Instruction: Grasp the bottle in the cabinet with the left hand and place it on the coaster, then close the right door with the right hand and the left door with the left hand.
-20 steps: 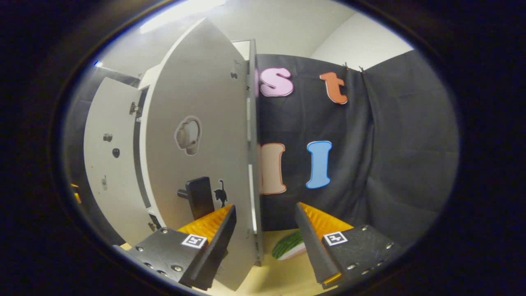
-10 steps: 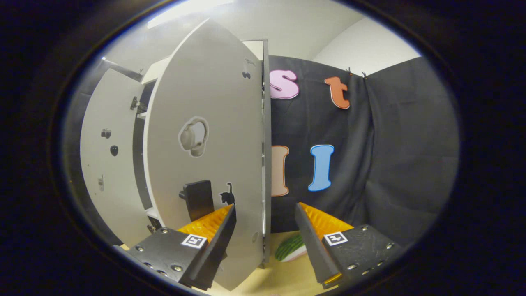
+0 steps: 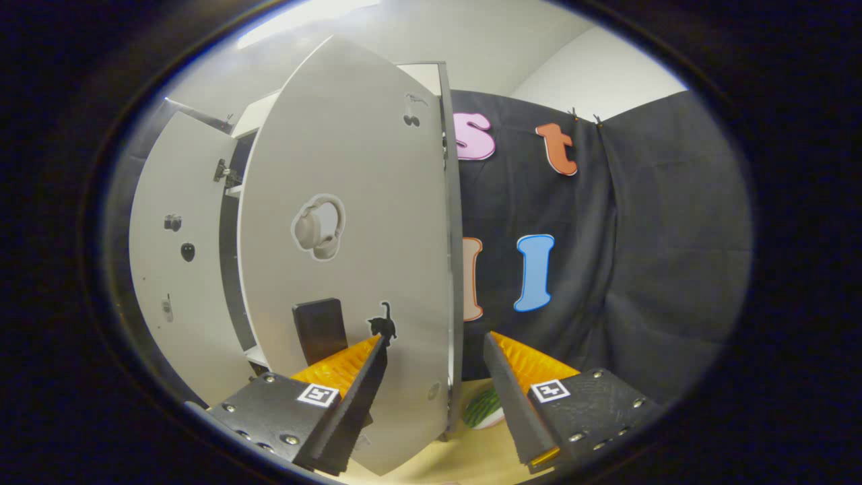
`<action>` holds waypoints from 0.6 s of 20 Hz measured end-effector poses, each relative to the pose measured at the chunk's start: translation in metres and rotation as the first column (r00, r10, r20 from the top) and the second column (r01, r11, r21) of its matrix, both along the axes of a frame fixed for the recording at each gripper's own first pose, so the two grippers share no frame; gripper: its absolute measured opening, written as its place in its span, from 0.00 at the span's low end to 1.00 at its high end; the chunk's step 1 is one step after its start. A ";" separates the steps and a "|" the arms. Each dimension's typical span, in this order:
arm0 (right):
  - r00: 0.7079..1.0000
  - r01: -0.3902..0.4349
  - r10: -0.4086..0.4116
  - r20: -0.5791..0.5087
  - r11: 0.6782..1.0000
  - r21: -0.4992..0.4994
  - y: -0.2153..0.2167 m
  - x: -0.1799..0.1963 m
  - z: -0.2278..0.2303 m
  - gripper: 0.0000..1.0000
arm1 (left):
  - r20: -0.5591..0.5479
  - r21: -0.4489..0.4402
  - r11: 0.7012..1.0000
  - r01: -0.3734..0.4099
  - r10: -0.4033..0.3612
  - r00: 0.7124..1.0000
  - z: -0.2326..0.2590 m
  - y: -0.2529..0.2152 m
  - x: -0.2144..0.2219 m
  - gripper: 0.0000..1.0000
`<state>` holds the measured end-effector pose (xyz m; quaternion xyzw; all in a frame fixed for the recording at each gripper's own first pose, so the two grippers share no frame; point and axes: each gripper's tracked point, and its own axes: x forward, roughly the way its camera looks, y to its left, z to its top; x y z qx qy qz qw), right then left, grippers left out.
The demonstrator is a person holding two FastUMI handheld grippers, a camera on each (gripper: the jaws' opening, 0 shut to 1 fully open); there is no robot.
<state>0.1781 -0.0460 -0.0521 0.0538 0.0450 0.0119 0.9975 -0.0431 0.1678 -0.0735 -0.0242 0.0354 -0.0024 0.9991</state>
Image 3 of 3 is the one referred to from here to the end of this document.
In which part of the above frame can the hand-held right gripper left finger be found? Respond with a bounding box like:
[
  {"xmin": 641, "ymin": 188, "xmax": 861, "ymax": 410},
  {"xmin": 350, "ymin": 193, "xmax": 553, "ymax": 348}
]
[{"xmin": 205, "ymin": 335, "xmax": 389, "ymax": 476}]

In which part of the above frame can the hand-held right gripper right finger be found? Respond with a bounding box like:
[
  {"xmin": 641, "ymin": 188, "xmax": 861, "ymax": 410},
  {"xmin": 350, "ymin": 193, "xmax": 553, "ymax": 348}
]
[{"xmin": 483, "ymin": 330, "xmax": 664, "ymax": 472}]

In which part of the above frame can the cabinet door with camera sticker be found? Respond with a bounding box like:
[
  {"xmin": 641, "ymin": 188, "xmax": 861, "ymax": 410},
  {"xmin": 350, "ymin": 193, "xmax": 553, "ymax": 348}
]
[{"xmin": 128, "ymin": 111, "xmax": 260, "ymax": 408}]

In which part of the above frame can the cabinet door with headphone sticker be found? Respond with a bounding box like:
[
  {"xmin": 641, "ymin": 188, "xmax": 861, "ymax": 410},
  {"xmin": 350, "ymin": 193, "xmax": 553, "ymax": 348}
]
[{"xmin": 237, "ymin": 34, "xmax": 465, "ymax": 477}]

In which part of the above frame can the grey cabinet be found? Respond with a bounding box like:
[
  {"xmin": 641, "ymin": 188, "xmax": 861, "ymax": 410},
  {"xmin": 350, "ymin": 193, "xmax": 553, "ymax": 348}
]
[{"xmin": 217, "ymin": 61, "xmax": 467, "ymax": 442}]

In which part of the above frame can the watermelon slice toy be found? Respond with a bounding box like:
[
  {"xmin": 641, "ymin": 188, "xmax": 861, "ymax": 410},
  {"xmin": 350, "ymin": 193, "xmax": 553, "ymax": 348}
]
[{"xmin": 461, "ymin": 385, "xmax": 506, "ymax": 430}]

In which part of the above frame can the black backdrop cloth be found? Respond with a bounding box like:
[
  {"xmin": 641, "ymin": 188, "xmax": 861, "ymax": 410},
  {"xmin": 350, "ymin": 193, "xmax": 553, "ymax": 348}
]
[{"xmin": 450, "ymin": 90, "xmax": 753, "ymax": 405}]

